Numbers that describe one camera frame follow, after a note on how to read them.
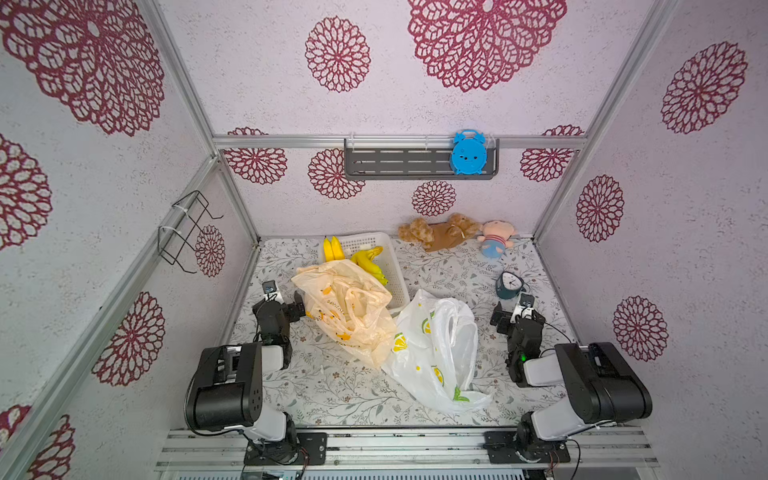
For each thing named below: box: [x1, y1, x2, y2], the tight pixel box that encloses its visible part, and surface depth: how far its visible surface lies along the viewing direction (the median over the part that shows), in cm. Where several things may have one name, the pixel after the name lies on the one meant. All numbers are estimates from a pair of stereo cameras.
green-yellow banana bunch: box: [351, 246, 389, 286], surface depth 105 cm
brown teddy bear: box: [398, 213, 481, 252], surface depth 112 cm
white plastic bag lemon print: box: [381, 290, 492, 413], surface depth 82 cm
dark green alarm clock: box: [496, 271, 524, 300], surface depth 105 cm
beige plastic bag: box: [291, 259, 396, 368], surface depth 84 cm
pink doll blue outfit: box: [477, 220, 516, 259], surface depth 116 cm
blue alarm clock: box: [451, 129, 487, 175], surface depth 91 cm
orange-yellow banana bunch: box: [323, 235, 345, 262], surface depth 105 cm
